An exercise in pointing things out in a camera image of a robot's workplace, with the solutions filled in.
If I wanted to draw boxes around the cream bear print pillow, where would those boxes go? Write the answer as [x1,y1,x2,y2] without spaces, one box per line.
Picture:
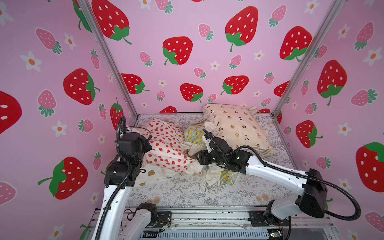
[134,127,181,187]

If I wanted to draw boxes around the aluminium frame corner post left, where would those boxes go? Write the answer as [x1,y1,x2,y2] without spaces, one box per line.
[79,0,139,120]

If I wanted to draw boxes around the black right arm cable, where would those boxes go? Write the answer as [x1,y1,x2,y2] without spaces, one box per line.
[209,145,362,222]

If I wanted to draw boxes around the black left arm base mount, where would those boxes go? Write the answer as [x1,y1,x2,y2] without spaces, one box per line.
[143,203,172,230]

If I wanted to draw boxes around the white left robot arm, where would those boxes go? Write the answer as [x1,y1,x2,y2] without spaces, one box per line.
[92,132,158,240]

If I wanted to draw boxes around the red strawberry print pillow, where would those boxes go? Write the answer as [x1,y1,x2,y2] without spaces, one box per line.
[144,119,203,175]

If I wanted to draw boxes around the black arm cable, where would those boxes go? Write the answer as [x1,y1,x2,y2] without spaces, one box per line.
[209,145,362,222]
[94,115,154,240]

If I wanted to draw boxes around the floral pattern table mat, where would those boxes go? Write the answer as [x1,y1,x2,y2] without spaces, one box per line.
[126,114,297,208]

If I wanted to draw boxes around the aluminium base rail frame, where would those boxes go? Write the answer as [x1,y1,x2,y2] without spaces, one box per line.
[83,205,341,240]

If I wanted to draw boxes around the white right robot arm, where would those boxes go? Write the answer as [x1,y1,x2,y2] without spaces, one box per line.
[198,131,328,221]

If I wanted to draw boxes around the aluminium frame corner post right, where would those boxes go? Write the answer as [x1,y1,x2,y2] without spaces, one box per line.
[271,0,345,120]

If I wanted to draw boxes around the beige animal print pillow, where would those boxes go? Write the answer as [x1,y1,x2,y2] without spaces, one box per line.
[203,104,272,155]

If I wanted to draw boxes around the aluminium frame corner post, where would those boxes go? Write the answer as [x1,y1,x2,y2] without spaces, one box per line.
[271,0,345,120]
[79,0,139,120]

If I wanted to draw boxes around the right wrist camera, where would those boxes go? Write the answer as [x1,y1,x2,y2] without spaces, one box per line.
[202,136,212,153]

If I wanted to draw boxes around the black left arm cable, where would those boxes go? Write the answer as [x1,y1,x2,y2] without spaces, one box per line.
[94,115,154,240]

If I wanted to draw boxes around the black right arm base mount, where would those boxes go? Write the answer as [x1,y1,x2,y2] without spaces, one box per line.
[248,211,290,227]

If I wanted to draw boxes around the yellow lemon print pillow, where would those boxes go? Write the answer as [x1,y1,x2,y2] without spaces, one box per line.
[182,124,239,195]

